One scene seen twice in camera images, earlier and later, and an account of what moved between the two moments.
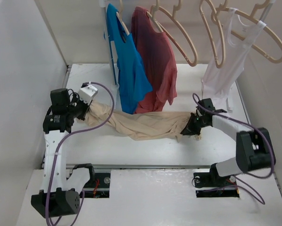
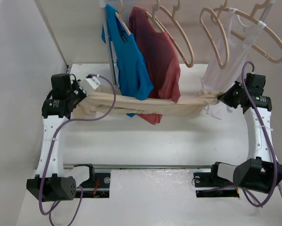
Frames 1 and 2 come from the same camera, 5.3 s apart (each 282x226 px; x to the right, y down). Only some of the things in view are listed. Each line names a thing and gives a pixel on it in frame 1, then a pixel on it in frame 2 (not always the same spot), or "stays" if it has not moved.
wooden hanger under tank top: [251, 17] stays
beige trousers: [135, 125] to [94, 103]
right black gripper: [189, 129] to [226, 98]
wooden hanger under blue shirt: [119, 16] stays
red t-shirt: [155, 49] stays
